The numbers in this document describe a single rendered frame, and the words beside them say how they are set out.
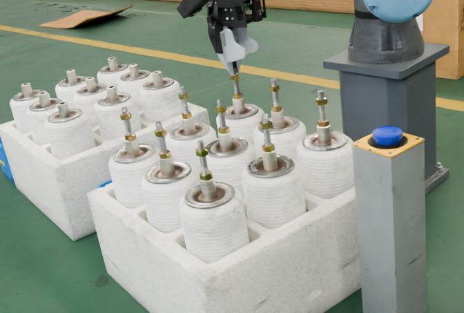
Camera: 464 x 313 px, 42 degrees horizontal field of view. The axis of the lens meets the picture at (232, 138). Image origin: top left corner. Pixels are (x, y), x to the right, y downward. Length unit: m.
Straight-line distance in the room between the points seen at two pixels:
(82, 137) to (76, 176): 0.09
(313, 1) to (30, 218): 2.04
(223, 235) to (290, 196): 0.13
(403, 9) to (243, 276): 0.52
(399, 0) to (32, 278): 0.87
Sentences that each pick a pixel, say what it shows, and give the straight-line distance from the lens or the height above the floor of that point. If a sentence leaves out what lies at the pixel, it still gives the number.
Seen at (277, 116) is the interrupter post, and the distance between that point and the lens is 1.09.
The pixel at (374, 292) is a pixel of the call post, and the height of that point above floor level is 0.07.
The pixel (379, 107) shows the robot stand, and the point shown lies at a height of 0.21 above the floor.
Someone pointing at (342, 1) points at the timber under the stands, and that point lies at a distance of 3.06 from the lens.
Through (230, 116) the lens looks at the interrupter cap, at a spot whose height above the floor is 0.25.
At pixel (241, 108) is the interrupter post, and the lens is 1.19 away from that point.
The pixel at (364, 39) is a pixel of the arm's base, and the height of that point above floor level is 0.35.
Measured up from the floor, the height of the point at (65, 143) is 0.21.
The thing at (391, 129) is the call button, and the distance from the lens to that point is 0.86.
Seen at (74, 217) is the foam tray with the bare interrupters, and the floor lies 0.06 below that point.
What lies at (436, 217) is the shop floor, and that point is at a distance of 1.30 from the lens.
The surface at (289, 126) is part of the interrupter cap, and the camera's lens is 1.10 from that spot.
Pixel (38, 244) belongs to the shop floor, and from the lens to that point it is 1.42.
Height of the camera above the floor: 0.67
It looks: 23 degrees down
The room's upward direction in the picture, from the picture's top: 8 degrees counter-clockwise
